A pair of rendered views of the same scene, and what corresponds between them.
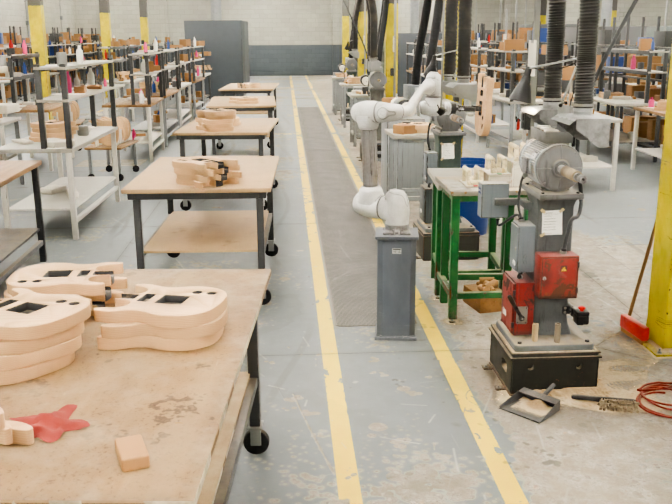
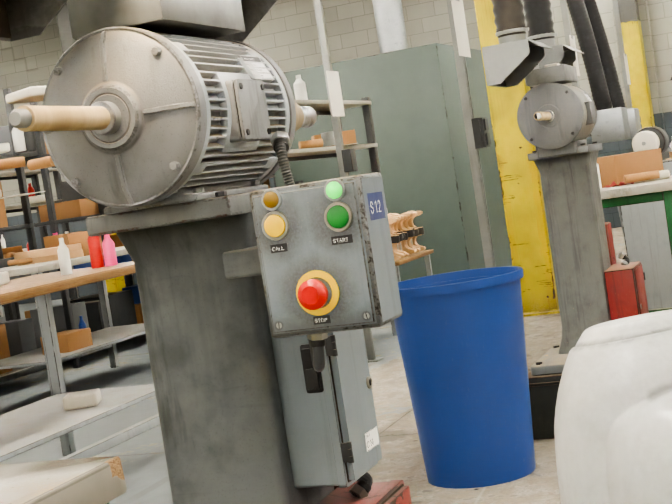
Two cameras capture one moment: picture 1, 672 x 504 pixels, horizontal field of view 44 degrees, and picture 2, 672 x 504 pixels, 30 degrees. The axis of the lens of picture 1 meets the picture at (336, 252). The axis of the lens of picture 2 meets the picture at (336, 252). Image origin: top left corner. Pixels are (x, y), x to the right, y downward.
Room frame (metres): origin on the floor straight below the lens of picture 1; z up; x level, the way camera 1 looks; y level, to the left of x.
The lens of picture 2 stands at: (6.32, -0.20, 1.11)
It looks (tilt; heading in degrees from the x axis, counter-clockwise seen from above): 3 degrees down; 204
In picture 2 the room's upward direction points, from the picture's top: 9 degrees counter-clockwise
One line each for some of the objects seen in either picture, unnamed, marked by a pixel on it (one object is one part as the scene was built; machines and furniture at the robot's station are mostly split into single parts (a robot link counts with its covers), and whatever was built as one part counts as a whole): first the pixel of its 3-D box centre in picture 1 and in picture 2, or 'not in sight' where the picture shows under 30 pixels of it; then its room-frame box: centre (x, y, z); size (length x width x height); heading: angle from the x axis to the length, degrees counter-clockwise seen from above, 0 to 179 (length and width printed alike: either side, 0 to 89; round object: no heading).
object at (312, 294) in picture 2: not in sight; (315, 293); (4.84, -0.91, 0.98); 0.04 x 0.04 x 0.04; 3
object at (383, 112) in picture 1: (387, 112); not in sight; (5.32, -0.33, 1.47); 0.18 x 0.14 x 0.13; 145
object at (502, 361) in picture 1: (541, 357); not in sight; (4.58, -1.19, 0.12); 0.61 x 0.51 x 0.25; 93
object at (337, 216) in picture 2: not in sight; (339, 216); (4.83, -0.86, 1.07); 0.03 x 0.01 x 0.03; 93
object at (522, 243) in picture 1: (522, 222); (315, 304); (4.57, -1.04, 0.93); 0.15 x 0.10 x 0.55; 3
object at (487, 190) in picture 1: (500, 206); (329, 272); (4.71, -0.94, 0.99); 0.24 x 0.21 x 0.26; 3
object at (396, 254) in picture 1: (396, 283); not in sight; (5.33, -0.40, 0.35); 0.28 x 0.28 x 0.70; 86
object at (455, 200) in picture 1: (453, 259); not in sight; (5.55, -0.81, 0.45); 0.05 x 0.05 x 0.90; 3
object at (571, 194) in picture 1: (551, 190); (209, 205); (4.58, -1.19, 1.11); 0.36 x 0.24 x 0.04; 3
